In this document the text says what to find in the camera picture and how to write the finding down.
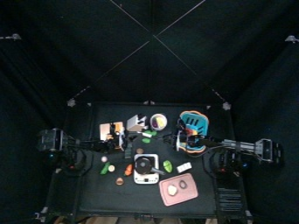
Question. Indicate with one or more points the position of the orange toy carrot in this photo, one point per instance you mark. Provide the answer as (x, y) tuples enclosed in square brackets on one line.
[(128, 169)]

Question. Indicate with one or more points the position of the blue dish rack orange rim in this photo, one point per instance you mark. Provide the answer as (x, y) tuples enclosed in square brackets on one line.
[(196, 122)]

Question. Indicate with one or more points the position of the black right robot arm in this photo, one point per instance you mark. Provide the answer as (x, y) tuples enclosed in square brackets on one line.
[(240, 147)]

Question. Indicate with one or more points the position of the small white toy piece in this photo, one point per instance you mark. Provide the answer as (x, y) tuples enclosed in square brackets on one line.
[(147, 134)]

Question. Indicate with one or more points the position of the pale toy potato slice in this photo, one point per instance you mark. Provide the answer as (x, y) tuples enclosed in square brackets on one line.
[(172, 190)]

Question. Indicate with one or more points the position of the white toy kitchen scale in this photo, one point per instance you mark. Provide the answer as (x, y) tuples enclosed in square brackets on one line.
[(145, 178)]

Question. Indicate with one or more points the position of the white bowl with toy food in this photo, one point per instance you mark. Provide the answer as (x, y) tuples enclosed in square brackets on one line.
[(157, 122)]

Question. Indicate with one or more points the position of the green toy cucumber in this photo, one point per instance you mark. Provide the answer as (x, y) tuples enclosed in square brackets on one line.
[(104, 168)]

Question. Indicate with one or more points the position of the small green toy piece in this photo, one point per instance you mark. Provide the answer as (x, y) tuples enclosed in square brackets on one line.
[(153, 133)]

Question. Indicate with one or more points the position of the silver frame corner bracket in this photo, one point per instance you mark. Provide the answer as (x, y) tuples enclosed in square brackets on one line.
[(71, 102), (291, 38), (225, 106)]

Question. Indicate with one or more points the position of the green toy leaf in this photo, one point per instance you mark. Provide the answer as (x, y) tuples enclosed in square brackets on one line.
[(145, 140), (167, 166)]

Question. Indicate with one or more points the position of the white ribbed toy block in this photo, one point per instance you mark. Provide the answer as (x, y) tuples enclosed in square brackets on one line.
[(184, 167)]

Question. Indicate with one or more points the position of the brown toy eggshell half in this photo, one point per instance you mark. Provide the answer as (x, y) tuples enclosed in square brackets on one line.
[(139, 150), (119, 181)]

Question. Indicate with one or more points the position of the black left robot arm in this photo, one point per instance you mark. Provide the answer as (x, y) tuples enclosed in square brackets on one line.
[(73, 144)]

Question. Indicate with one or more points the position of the toy egg slice orange yolk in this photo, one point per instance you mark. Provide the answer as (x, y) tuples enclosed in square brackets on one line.
[(111, 168)]

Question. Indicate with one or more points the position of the pale wooden box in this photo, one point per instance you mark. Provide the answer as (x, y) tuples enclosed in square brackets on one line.
[(136, 123)]

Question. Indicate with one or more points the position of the pink cutting board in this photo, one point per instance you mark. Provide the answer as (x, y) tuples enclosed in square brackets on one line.
[(179, 191)]

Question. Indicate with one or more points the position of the white storage box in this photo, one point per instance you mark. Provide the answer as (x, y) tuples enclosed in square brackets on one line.
[(105, 130)]

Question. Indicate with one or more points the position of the dark green segmented toy block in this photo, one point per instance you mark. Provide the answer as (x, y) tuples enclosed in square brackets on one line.
[(127, 151)]

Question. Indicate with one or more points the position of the pink toy egg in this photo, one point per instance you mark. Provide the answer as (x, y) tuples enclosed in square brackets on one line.
[(104, 159)]

